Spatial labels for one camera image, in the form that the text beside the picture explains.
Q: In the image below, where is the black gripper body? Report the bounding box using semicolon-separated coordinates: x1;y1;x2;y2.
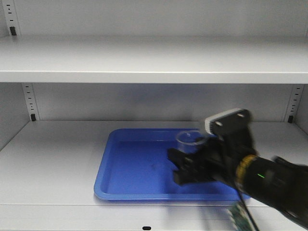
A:
167;108;257;185

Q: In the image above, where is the clear beaker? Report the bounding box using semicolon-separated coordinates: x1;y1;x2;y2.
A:
176;130;206;154

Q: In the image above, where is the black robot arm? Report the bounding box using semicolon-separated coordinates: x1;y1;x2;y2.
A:
167;108;308;228

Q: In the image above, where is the upper white cabinet shelf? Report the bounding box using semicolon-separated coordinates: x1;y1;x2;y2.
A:
0;36;308;84

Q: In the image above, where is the green circuit board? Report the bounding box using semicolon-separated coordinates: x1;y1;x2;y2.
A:
228;203;254;231

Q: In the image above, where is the blue plastic tray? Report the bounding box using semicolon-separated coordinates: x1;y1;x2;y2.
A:
94;128;239;202

